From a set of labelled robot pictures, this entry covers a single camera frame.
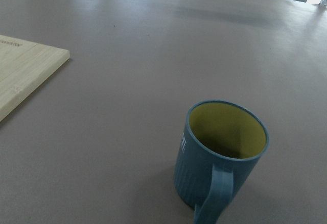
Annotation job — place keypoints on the bamboo cutting board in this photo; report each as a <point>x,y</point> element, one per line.
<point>25,65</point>

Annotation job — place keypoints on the dark blue ribbed mug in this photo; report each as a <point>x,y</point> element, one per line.
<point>220,146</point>

